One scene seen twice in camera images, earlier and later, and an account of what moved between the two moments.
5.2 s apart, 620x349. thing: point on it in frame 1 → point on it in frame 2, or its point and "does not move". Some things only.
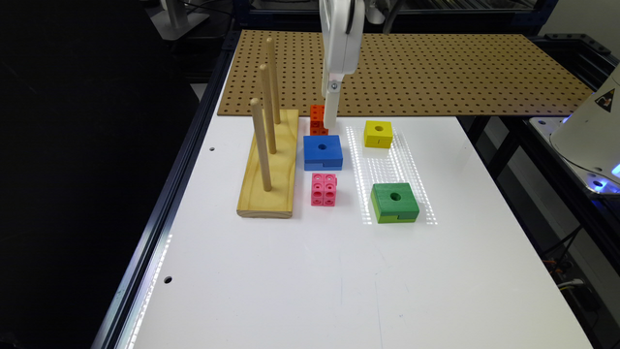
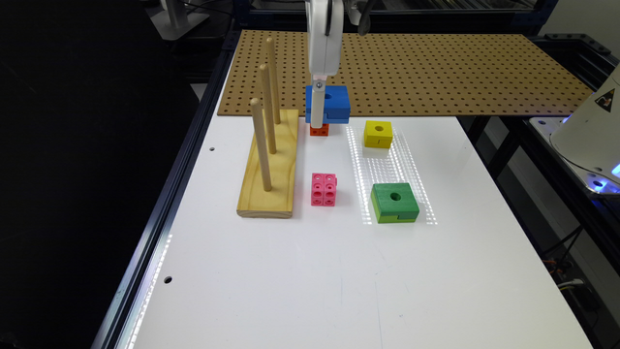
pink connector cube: [324, 189] does not move
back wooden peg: [270, 47] does not move
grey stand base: [172, 19] does not move
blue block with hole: [323, 152] → [336, 105]
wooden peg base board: [279, 201] does not move
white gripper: [342, 24] → [325, 27]
